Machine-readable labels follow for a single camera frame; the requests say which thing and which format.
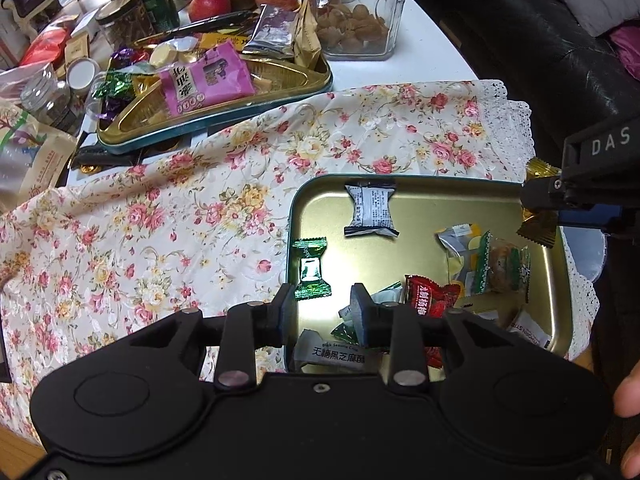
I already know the red candy packet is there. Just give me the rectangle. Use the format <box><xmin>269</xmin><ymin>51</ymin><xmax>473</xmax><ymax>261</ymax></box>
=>
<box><xmin>403</xmin><ymin>273</ymin><xmax>464</xmax><ymax>369</ymax></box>

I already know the white sesame snack packet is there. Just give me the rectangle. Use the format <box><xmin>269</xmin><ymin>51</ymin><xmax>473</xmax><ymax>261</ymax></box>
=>
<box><xmin>293</xmin><ymin>330</ymin><xmax>371</xmax><ymax>373</ymax></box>

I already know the gold candy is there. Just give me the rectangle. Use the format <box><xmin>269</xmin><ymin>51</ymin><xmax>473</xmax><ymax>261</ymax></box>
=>
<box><xmin>518</xmin><ymin>157</ymin><xmax>561</xmax><ymax>248</ymax></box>

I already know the green candy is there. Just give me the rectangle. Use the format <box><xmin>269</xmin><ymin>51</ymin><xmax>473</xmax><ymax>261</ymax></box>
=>
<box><xmin>292</xmin><ymin>237</ymin><xmax>332</xmax><ymax>300</ymax></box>

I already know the yellow silver snack packet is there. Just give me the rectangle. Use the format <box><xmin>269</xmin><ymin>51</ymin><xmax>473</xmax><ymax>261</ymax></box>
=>
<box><xmin>436</xmin><ymin>223</ymin><xmax>483</xmax><ymax>297</ymax></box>

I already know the green cookie packet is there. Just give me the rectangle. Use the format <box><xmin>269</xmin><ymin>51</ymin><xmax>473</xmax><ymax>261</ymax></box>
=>
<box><xmin>471</xmin><ymin>231</ymin><xmax>532</xmax><ymax>301</ymax></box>

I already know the grey white snack packet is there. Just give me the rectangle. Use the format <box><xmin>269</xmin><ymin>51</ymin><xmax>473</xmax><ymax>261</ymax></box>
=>
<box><xmin>344</xmin><ymin>183</ymin><xmax>399</xmax><ymax>238</ymax></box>

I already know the gold tin with snacks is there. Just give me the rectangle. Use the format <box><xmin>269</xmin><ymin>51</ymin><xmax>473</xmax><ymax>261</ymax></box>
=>
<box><xmin>90</xmin><ymin>54</ymin><xmax>333</xmax><ymax>155</ymax></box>

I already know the person's hand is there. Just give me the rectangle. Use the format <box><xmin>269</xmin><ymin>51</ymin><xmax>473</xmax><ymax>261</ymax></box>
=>
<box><xmin>612</xmin><ymin>361</ymin><xmax>640</xmax><ymax>480</ymax></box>

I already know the empty gold tin tray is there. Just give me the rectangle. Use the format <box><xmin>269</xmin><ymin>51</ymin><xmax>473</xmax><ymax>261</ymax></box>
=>
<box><xmin>288</xmin><ymin>174</ymin><xmax>573</xmax><ymax>356</ymax></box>

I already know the floral tablecloth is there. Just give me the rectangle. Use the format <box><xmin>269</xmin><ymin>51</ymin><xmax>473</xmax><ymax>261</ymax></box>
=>
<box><xmin>0</xmin><ymin>78</ymin><xmax>601</xmax><ymax>449</ymax></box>

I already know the magenta cushion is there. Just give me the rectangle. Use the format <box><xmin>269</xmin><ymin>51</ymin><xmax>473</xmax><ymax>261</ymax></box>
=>
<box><xmin>610</xmin><ymin>0</ymin><xmax>639</xmax><ymax>79</ymax></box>

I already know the pink snack packet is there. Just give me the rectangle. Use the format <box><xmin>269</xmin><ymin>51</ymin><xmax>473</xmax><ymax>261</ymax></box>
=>
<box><xmin>160</xmin><ymin>41</ymin><xmax>256</xmax><ymax>117</ymax></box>

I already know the beige tree snack bag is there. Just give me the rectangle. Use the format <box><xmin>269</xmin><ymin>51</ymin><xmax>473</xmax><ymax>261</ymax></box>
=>
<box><xmin>0</xmin><ymin>99</ymin><xmax>77</xmax><ymax>214</ymax></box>

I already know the silver foil snack packet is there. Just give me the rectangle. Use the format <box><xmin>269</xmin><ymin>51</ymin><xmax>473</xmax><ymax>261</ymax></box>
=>
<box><xmin>242</xmin><ymin>4</ymin><xmax>298</xmax><ymax>60</ymax></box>

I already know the glass jar with nuts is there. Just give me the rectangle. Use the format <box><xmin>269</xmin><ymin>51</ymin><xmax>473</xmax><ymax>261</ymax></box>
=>
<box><xmin>309</xmin><ymin>0</ymin><xmax>405</xmax><ymax>61</ymax></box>

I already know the small glass jar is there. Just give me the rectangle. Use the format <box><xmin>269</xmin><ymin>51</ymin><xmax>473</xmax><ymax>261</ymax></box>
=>
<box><xmin>21</xmin><ymin>74</ymin><xmax>84</xmax><ymax>134</ymax></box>

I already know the dark lidded canister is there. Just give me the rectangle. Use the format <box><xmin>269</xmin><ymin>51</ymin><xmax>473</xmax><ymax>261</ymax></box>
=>
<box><xmin>96</xmin><ymin>0</ymin><xmax>155</xmax><ymax>50</ymax></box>

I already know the green drink can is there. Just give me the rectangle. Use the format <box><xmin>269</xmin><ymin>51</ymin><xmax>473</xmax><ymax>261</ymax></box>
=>
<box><xmin>142</xmin><ymin>0</ymin><xmax>180</xmax><ymax>32</ymax></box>

